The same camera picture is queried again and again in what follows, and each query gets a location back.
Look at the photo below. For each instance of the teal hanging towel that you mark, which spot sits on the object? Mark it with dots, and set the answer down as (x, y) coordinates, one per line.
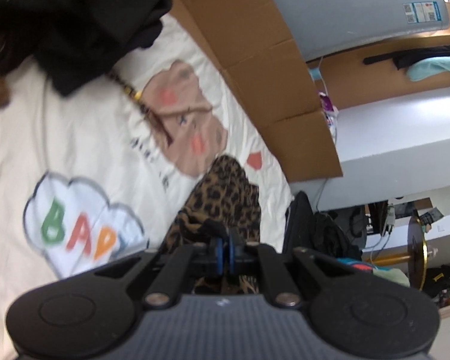
(428, 67)

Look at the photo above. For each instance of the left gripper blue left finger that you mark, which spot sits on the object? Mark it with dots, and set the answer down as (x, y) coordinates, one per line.
(219, 254)

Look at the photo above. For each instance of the cream cartoon bear bedsheet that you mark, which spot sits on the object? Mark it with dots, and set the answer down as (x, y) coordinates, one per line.
(83, 180)

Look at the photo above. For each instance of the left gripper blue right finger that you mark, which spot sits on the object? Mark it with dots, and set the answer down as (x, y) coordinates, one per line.
(232, 253)

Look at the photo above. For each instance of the detergent bottle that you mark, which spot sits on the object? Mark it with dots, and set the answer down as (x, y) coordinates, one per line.
(315, 74)

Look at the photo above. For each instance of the purple white refill pouch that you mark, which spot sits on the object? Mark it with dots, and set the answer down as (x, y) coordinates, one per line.
(330, 113)

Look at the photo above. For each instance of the black bag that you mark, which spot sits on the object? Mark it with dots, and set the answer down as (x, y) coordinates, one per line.
(316, 231)

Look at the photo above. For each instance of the black garment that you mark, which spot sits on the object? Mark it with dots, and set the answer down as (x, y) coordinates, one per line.
(76, 41)

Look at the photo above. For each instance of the leopard print skirt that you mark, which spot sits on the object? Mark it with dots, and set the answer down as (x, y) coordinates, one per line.
(223, 199)

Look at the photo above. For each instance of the brown cardboard sheet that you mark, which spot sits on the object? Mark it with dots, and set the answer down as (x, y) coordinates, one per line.
(254, 50)

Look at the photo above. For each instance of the teal printed garment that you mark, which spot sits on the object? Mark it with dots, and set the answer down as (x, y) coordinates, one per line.
(391, 274)

